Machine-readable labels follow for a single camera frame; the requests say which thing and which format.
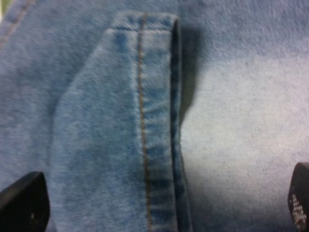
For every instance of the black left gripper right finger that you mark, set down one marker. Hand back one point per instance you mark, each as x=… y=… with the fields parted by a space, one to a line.
x=298 y=196

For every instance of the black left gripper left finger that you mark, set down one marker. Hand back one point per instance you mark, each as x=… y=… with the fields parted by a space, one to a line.
x=25 y=205

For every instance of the children's blue denim shorts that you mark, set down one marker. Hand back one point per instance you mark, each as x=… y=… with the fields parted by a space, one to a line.
x=156 y=115

